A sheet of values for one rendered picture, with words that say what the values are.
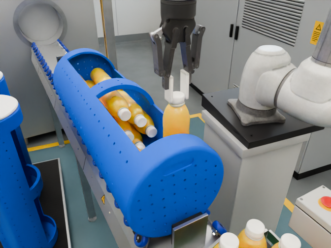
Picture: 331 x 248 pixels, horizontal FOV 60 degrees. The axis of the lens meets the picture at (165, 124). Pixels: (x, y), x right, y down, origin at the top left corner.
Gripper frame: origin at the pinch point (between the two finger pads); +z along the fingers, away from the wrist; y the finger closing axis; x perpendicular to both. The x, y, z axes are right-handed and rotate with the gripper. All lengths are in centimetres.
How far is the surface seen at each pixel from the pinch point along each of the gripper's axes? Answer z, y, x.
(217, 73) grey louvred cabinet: 91, -157, -173
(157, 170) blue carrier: 12.8, 11.7, 11.8
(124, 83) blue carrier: 10.4, 2.5, -29.8
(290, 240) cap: 22.2, -7.0, 34.9
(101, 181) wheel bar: 40.8, 17.4, -20.7
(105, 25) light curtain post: 16, -25, -130
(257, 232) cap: 22.2, -2.4, 30.1
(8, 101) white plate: 30, 40, -78
